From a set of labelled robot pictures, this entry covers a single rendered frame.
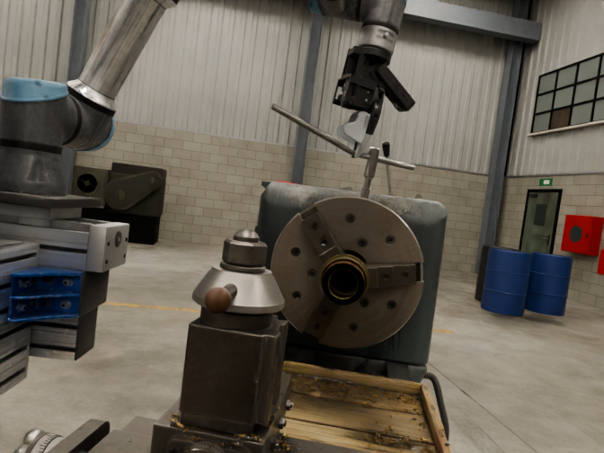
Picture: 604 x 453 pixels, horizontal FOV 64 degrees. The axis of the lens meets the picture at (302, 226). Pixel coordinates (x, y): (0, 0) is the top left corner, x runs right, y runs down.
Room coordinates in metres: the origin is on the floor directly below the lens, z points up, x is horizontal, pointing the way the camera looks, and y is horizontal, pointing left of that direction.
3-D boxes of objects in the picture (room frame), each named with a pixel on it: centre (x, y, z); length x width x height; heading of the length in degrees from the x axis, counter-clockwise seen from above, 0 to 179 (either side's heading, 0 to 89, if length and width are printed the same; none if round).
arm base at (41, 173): (0.98, 0.57, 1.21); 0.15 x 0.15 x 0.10
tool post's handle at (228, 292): (0.36, 0.05, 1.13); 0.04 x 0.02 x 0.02; 173
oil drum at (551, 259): (7.36, -3.85, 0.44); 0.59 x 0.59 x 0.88
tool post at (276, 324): (0.42, 0.04, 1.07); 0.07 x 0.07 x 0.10; 83
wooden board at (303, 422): (0.76, -0.08, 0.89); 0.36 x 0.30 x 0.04; 83
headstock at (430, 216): (1.43, -0.14, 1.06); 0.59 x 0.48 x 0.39; 173
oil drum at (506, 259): (6.90, -3.02, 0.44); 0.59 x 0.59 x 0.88
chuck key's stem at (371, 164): (1.02, -0.13, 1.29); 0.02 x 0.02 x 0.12
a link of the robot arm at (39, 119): (0.99, 0.57, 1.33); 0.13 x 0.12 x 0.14; 170
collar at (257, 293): (0.41, 0.05, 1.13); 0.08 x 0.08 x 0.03
